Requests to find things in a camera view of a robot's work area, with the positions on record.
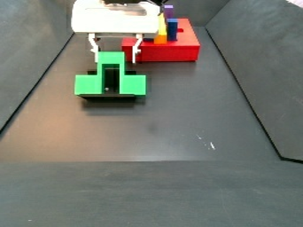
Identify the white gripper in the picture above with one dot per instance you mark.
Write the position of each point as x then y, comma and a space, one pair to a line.
96, 17

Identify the green stepped block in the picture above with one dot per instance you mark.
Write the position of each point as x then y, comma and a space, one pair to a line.
132, 83

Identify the red base board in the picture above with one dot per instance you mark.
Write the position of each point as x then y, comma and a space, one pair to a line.
180, 50

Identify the black angle fixture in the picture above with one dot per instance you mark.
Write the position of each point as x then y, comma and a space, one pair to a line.
99, 85

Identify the yellow long block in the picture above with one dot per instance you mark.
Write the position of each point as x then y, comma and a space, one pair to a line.
160, 38

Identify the blue block right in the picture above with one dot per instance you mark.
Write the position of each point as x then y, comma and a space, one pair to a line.
171, 29

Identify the purple block right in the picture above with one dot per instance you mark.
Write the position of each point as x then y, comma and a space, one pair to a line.
168, 11

